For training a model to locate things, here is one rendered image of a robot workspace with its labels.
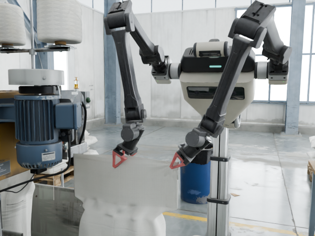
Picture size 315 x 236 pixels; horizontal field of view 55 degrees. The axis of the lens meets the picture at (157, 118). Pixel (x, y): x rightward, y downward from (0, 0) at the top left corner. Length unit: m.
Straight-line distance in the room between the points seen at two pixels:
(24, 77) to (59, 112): 0.15
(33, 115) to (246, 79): 0.99
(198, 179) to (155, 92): 6.50
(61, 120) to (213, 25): 8.57
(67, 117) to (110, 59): 9.09
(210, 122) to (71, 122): 0.51
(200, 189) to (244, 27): 2.69
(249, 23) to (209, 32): 8.38
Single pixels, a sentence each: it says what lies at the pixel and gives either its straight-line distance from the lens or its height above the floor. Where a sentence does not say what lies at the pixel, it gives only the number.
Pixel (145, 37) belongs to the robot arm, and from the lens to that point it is 1.42.
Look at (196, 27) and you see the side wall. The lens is 9.53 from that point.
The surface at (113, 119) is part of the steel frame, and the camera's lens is 10.13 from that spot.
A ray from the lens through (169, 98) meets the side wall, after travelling 9.59.
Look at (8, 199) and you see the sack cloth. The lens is 1.67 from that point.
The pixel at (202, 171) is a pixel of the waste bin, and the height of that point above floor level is 0.39.
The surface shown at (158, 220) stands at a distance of 1.36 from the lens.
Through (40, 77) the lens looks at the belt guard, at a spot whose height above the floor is 1.39.
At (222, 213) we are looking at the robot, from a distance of 1.90.
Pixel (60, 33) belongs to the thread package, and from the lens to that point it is 1.17.
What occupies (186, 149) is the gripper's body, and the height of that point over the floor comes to 1.11.
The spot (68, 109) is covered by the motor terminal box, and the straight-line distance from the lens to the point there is 1.05.
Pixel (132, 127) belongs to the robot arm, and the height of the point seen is 1.20.
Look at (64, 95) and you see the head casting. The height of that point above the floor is 1.31.
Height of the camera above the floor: 1.37
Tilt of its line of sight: 7 degrees down
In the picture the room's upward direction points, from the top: straight up
